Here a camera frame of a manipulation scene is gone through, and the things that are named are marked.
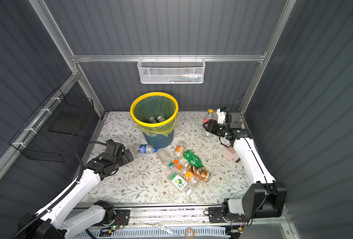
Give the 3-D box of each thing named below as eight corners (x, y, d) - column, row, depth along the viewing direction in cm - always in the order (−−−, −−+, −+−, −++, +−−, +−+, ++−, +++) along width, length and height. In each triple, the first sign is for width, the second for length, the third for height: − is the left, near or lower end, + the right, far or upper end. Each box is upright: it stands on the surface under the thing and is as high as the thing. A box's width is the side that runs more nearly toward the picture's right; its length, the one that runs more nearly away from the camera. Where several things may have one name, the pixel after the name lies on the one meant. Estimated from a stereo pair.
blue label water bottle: (135, 155, 98) (133, 151, 94) (137, 147, 102) (135, 143, 98) (157, 155, 98) (156, 150, 94) (158, 147, 102) (157, 143, 98)
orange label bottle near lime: (174, 172, 90) (174, 169, 86) (180, 166, 93) (180, 163, 89) (196, 191, 84) (196, 188, 79) (201, 184, 86) (202, 180, 82)
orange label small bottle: (174, 156, 97) (174, 152, 93) (178, 144, 103) (178, 140, 100) (182, 158, 96) (182, 154, 93) (185, 145, 102) (185, 141, 99)
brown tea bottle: (184, 168, 92) (184, 164, 88) (190, 162, 95) (190, 158, 90) (204, 185, 86) (205, 181, 81) (209, 178, 88) (211, 174, 84)
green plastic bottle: (197, 170, 90) (198, 168, 88) (182, 156, 97) (182, 153, 94) (203, 165, 93) (204, 162, 90) (188, 151, 99) (188, 148, 96)
